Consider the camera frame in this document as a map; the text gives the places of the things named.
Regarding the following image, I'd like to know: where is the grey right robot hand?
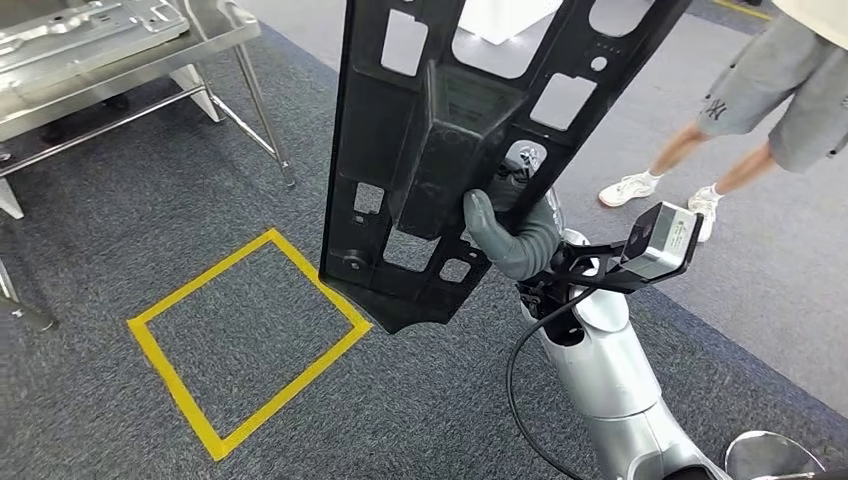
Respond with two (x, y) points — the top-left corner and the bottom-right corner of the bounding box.
(462, 142), (564, 276)

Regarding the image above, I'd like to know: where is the black plastic panel part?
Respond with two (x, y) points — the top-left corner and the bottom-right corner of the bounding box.
(317, 0), (694, 336)

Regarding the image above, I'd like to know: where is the stainless steel workbench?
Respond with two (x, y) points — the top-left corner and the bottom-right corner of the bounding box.
(0, 0), (297, 190)

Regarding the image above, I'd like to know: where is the white block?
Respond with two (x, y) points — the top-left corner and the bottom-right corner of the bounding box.
(457, 0), (566, 46)

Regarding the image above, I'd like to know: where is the person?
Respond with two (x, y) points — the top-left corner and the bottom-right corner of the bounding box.
(598, 0), (848, 243)

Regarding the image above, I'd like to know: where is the white cabinet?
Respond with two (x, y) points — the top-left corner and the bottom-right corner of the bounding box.
(168, 62), (227, 125)

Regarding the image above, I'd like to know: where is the yellow floor tape square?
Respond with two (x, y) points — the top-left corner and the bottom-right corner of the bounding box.
(125, 228), (374, 463)
(712, 0), (773, 21)

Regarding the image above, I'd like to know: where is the stamped metal panel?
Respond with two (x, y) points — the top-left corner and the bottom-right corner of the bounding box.
(0, 0), (191, 94)

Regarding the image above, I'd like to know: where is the stainless steel table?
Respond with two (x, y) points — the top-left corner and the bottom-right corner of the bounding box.
(0, 254), (60, 334)

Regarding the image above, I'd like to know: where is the black right camera bracket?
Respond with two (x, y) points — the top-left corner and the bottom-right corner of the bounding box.
(548, 241), (664, 296)

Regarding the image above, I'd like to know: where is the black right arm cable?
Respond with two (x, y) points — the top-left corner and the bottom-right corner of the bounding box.
(505, 288), (601, 480)

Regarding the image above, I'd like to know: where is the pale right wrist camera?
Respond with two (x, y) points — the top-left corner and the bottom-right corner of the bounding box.
(619, 201), (705, 283)

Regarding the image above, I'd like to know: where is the chrome stanchion post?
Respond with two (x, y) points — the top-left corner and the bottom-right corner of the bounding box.
(723, 430), (829, 480)

